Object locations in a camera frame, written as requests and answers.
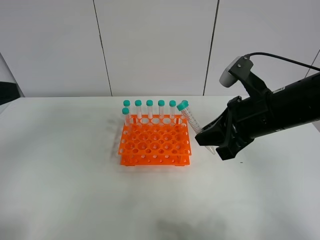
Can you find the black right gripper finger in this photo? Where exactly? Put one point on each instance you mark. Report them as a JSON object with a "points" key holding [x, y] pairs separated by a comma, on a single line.
{"points": [[231, 147], [216, 132]]}

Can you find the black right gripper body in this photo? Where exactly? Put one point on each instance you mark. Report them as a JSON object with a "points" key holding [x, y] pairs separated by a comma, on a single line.
{"points": [[247, 119]]}

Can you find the teal-capped clear test tube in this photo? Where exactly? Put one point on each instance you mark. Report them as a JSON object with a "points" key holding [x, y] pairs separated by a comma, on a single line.
{"points": [[186, 112]]}

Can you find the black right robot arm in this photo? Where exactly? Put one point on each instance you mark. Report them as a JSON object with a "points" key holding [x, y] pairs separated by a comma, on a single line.
{"points": [[295, 105]]}

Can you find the orange test tube rack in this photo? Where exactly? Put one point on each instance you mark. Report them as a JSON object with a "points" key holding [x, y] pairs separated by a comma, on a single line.
{"points": [[156, 142]]}

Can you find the teal-capped tube front left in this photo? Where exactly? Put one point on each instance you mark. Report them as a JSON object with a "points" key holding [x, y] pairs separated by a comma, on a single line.
{"points": [[127, 116]]}

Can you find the black object at left edge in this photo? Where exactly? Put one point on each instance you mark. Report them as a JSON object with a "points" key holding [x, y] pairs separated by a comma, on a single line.
{"points": [[8, 92]]}

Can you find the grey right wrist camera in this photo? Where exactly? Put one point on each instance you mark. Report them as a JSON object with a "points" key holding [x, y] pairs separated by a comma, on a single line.
{"points": [[238, 70]]}

